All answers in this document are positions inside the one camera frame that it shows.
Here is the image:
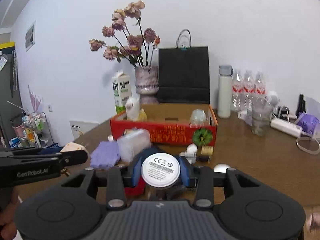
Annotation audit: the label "water bottle left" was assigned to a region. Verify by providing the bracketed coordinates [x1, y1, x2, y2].
[232, 69, 244, 112]

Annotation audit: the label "milk carton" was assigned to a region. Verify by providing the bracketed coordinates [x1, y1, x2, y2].
[112, 70, 132, 114]

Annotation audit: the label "water bottle right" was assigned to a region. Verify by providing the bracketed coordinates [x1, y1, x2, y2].
[255, 72, 266, 103]

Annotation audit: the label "water bottle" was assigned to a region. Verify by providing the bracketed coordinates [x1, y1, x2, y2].
[255, 72, 266, 103]
[244, 70, 255, 109]
[232, 69, 244, 112]

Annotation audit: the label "black cosmetic tubes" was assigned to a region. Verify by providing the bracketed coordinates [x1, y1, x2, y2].
[296, 94, 305, 117]

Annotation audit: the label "water bottle middle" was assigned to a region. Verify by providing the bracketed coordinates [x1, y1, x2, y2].
[244, 70, 255, 109]

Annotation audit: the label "white charger adapter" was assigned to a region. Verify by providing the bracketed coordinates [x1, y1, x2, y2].
[238, 109, 247, 120]

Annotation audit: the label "white wrapper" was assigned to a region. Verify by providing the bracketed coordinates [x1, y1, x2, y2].
[179, 152, 197, 165]

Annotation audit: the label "dried pink flowers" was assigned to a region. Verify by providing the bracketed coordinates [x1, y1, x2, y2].
[88, 0, 161, 68]

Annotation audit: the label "alpaca plush toy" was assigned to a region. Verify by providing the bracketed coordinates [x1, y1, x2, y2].
[125, 97, 148, 122]

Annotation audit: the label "clear glass cup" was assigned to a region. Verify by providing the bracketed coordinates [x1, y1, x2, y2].
[251, 102, 273, 136]

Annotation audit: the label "white earbud case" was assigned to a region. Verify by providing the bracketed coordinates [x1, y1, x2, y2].
[187, 144, 198, 155]

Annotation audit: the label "red artificial flower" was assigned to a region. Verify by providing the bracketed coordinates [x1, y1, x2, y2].
[124, 177, 146, 198]

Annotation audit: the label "translucent plastic container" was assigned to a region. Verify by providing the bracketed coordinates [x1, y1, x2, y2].
[117, 129, 151, 163]

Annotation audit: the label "purple package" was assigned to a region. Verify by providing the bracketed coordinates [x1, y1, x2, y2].
[295, 113, 319, 135]

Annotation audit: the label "purple flower vase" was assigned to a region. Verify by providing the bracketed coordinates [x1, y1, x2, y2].
[135, 66, 159, 105]

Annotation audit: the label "purple knit pouch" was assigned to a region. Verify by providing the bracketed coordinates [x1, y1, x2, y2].
[90, 141, 120, 171]

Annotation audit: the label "white round lid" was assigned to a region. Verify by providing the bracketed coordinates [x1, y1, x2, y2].
[214, 164, 230, 173]

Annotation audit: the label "white round disc device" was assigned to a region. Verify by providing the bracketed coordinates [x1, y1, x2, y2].
[141, 153, 181, 189]

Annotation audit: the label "metal storage rack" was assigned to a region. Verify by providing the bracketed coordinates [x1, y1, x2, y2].
[7, 101, 54, 148]

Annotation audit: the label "iridescent glitter bag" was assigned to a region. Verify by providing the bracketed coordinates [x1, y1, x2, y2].
[190, 109, 207, 125]

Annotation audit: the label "white power strip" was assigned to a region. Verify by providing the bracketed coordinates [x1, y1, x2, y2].
[270, 118, 302, 138]

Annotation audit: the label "red cardboard box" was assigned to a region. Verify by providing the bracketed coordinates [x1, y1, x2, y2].
[110, 103, 218, 146]

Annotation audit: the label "white thermos bottle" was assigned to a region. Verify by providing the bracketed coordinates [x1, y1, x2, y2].
[217, 65, 233, 119]

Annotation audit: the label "white cable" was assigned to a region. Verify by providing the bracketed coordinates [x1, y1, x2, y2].
[295, 135, 320, 156]

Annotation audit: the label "black paper bag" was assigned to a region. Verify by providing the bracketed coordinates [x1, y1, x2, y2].
[157, 29, 210, 104]

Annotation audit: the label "operator hand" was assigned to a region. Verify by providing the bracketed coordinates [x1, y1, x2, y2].
[1, 187, 21, 240]

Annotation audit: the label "small yellow box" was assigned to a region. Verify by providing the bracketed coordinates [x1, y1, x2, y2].
[201, 146, 214, 156]

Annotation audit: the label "navy blue zip case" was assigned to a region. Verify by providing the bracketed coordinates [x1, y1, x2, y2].
[131, 146, 168, 166]

